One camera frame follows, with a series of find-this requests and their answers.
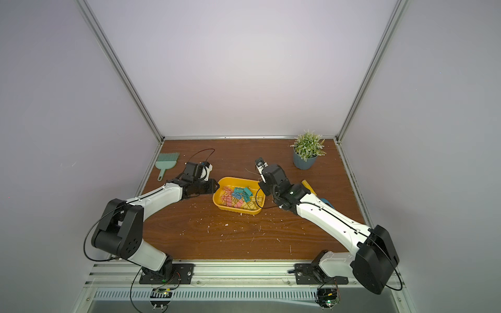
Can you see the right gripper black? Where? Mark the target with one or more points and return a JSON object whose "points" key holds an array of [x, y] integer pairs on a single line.
{"points": [[266, 188]]}

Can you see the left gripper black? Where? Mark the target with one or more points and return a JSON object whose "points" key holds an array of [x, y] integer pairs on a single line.
{"points": [[212, 184]]}

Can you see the yellow plastic storage box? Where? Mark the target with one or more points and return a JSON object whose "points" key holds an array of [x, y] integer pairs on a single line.
{"points": [[243, 196]]}

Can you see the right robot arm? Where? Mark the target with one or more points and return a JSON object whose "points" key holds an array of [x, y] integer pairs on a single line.
{"points": [[375, 256]]}

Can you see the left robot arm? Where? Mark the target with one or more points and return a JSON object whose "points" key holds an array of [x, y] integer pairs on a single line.
{"points": [[120, 230]]}

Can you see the green plastic dustpan brush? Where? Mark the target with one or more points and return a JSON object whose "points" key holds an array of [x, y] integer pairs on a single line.
{"points": [[164, 162]]}

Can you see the potted green plant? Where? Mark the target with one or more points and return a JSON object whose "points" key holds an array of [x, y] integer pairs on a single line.
{"points": [[307, 148]]}

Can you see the right controller board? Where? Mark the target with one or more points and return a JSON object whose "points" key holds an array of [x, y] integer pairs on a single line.
{"points": [[327, 298]]}

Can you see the controller board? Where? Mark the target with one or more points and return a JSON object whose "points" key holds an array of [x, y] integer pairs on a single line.
{"points": [[327, 298], [160, 298]]}

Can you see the left controller board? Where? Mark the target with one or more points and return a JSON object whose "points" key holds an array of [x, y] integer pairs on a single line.
{"points": [[160, 298]]}

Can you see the yellow blue handled tool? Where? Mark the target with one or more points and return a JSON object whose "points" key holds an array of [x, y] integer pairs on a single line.
{"points": [[309, 187]]}

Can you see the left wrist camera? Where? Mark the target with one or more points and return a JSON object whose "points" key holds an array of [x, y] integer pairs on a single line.
{"points": [[205, 170]]}

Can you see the aluminium front rail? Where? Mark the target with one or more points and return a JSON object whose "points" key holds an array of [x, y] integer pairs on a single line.
{"points": [[207, 273]]}

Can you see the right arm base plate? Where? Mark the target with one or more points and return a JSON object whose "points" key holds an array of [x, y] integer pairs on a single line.
{"points": [[308, 274]]}

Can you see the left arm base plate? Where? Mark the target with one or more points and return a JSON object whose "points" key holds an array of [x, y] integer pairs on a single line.
{"points": [[171, 273]]}

